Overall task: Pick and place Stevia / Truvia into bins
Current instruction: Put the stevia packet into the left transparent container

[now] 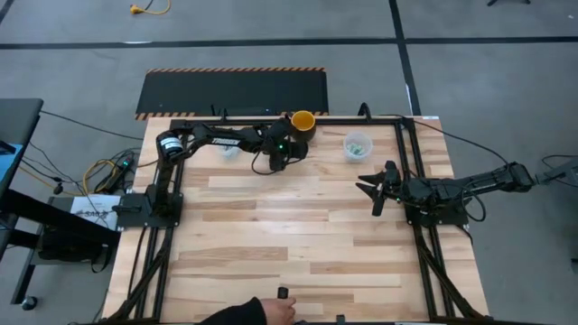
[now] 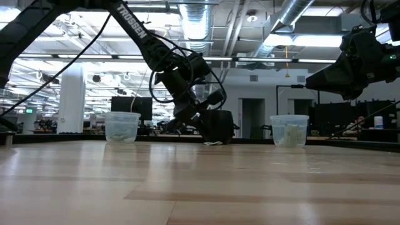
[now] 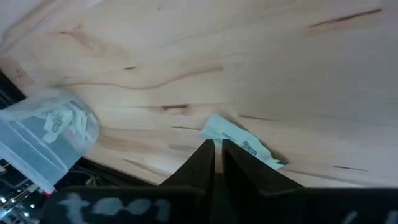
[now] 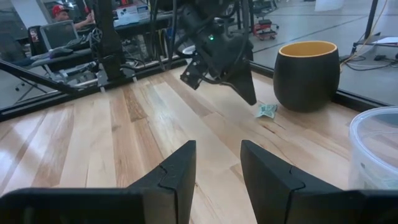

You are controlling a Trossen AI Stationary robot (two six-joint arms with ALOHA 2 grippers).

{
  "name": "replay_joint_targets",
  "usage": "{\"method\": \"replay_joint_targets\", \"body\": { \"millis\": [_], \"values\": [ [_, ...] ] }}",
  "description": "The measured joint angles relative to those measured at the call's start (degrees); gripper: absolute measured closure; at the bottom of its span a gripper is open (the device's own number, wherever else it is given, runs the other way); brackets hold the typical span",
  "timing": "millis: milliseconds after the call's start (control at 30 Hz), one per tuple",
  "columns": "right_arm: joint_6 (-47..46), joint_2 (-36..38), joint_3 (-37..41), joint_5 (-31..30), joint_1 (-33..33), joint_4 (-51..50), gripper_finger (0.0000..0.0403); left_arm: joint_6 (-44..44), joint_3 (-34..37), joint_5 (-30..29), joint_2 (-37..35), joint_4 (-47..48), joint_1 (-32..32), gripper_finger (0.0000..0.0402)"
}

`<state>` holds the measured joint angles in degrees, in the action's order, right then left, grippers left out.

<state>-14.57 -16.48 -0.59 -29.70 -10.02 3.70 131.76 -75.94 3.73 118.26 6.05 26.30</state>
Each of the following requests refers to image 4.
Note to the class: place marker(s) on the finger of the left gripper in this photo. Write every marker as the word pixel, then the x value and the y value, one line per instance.
pixel 245 85

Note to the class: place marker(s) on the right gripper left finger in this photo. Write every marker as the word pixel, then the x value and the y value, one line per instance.
pixel 174 193

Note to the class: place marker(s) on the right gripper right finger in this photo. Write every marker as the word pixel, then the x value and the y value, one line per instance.
pixel 273 193

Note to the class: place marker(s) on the green stevia packet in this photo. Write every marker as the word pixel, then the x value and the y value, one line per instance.
pixel 266 110

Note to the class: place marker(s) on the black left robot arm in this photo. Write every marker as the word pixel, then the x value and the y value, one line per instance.
pixel 109 46

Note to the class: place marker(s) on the red tool cart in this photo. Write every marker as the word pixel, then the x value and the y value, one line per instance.
pixel 264 29

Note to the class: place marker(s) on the black mug yellow inside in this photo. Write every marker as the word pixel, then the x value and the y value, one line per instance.
pixel 306 81

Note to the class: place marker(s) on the white cardboard box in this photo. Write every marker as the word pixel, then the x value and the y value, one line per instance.
pixel 129 15

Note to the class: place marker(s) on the clear plastic cup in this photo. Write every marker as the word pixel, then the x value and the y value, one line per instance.
pixel 373 146

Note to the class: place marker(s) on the black side desk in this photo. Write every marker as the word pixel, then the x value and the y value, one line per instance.
pixel 62 60

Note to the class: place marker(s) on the grey laptop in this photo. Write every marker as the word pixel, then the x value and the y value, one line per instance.
pixel 59 34

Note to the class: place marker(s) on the person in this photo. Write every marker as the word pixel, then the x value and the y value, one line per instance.
pixel 62 14

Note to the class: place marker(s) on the black pole stand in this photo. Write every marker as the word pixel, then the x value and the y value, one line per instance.
pixel 372 18

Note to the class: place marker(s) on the white paper sheet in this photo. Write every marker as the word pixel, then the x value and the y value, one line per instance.
pixel 387 40

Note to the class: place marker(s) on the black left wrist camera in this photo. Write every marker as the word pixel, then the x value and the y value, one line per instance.
pixel 224 53

